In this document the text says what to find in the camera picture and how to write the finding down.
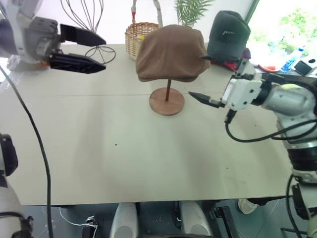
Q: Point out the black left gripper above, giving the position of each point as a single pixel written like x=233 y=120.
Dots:
x=44 y=42

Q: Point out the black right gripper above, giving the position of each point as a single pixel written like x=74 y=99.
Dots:
x=245 y=70

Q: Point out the brown cap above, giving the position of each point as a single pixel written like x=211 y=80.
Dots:
x=171 y=52

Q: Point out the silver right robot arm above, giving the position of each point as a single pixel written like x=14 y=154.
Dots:
x=287 y=99

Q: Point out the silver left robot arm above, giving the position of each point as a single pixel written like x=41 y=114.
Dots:
x=7 y=198

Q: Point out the red cap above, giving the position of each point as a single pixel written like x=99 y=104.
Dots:
x=229 y=65

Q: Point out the wooden hat stand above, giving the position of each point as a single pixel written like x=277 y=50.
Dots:
x=167 y=102

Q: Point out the dark green baseball cap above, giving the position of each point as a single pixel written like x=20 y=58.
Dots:
x=229 y=29

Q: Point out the yellow item in basket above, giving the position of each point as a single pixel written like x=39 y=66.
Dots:
x=141 y=38

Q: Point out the red and white dish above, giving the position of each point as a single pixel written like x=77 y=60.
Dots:
x=268 y=67

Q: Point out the green leafy plant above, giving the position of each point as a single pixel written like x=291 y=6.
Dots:
x=190 y=11

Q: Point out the blue plastic bottle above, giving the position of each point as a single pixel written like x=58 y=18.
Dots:
x=293 y=60

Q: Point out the small black box device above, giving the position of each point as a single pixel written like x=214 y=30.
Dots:
x=302 y=68

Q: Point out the white shoe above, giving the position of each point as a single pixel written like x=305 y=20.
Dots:
x=247 y=206

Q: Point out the white rounded robot leg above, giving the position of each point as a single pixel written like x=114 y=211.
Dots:
x=123 y=220
x=194 y=219

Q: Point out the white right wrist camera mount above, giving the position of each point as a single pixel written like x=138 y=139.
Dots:
x=240 y=93

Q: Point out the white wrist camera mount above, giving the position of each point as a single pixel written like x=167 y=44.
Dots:
x=23 y=37
x=240 y=93

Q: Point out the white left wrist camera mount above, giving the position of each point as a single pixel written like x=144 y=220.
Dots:
x=23 y=37

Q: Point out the black metal frame leg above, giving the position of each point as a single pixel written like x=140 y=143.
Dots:
x=226 y=220

